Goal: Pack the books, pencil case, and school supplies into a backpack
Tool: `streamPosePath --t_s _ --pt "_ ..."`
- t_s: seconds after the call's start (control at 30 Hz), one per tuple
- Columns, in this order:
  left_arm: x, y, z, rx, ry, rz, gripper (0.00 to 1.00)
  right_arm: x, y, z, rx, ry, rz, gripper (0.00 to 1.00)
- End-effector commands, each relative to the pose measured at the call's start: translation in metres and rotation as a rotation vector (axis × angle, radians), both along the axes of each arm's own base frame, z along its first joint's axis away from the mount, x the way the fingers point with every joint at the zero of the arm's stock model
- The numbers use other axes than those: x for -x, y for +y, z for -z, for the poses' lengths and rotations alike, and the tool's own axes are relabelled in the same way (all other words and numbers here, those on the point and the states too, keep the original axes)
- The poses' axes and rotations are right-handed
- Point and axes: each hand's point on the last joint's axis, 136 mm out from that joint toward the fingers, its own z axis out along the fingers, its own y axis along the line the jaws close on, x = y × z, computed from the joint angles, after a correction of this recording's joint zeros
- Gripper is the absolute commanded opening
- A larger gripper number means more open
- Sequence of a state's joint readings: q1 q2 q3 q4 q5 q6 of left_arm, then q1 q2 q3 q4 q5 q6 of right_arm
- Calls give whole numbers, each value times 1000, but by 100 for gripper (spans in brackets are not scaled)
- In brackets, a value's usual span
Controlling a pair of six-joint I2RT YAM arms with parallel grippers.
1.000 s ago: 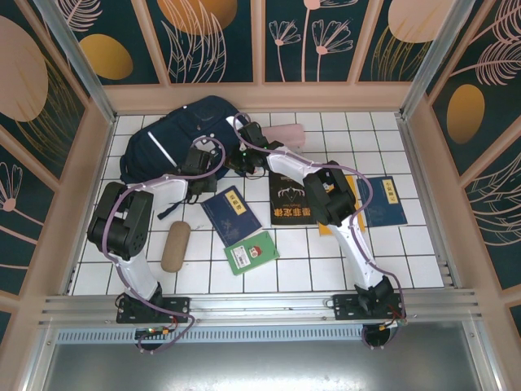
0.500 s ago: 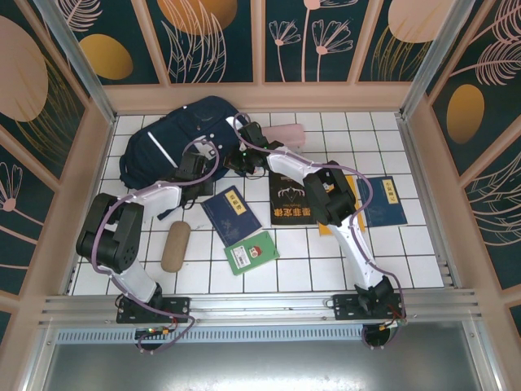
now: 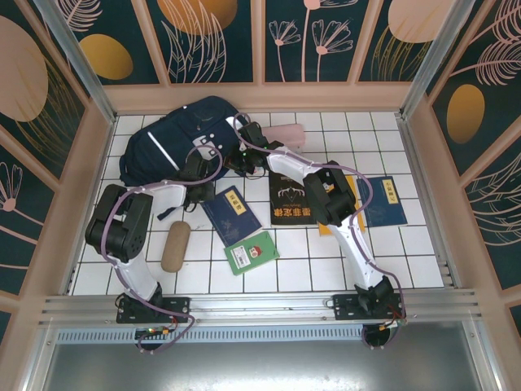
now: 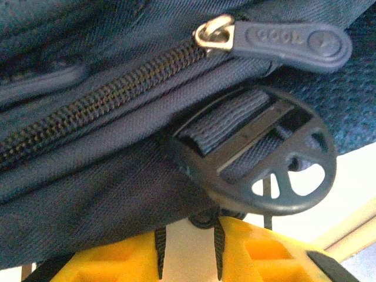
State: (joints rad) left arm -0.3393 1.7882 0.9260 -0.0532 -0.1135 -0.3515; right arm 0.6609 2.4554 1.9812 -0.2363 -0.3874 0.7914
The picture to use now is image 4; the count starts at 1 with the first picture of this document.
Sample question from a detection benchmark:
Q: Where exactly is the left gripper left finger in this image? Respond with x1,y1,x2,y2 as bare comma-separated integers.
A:
22,231,162,282

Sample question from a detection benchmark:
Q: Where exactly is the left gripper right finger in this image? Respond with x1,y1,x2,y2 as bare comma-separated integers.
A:
219,216,361,282

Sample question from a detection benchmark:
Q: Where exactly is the navy blue backpack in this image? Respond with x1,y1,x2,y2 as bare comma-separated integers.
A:
0,0,376,270

